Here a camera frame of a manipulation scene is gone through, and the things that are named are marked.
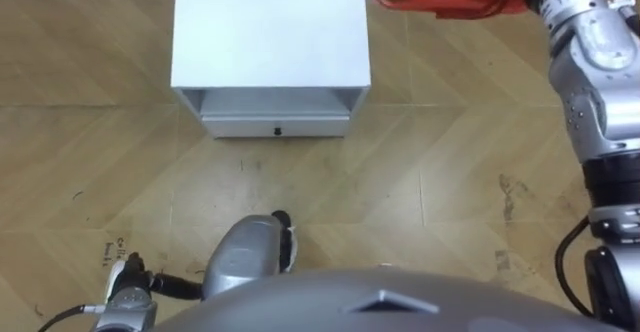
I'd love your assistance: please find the white cabinet with drawer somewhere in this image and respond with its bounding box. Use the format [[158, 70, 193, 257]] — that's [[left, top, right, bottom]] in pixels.
[[170, 0, 372, 140]]

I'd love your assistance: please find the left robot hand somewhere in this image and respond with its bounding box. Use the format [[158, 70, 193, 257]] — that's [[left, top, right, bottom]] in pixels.
[[103, 251, 205, 302]]

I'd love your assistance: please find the robot body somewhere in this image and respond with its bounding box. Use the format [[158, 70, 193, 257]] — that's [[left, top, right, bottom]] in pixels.
[[148, 266, 629, 332]]

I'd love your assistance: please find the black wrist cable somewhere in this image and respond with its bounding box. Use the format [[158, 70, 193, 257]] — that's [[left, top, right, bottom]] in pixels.
[[36, 303, 107, 332], [554, 215, 597, 319]]

